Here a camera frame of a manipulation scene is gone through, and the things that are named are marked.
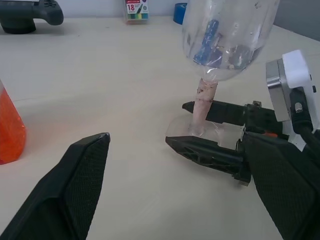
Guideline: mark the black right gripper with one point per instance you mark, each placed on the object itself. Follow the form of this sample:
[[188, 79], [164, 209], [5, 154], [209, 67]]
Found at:
[[260, 120]]

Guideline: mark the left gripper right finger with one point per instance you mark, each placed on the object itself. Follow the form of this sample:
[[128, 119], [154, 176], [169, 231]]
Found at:
[[287, 187]]

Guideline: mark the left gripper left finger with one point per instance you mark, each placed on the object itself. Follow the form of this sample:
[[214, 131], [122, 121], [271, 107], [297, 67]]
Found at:
[[62, 190]]

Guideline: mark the clear plastic wine glass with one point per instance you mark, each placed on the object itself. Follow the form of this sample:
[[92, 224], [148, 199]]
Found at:
[[205, 110]]

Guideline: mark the bottle with orange liquid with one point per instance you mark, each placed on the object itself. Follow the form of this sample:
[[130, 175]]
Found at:
[[10, 125]]

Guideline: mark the blue tape roll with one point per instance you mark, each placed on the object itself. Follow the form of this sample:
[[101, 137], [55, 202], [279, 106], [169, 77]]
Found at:
[[178, 13]]

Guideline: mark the coloured marker pen pack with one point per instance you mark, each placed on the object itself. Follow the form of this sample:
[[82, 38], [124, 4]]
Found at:
[[136, 11]]

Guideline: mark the grey handheld game controller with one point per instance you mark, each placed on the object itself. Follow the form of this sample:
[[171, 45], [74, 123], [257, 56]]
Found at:
[[30, 12]]

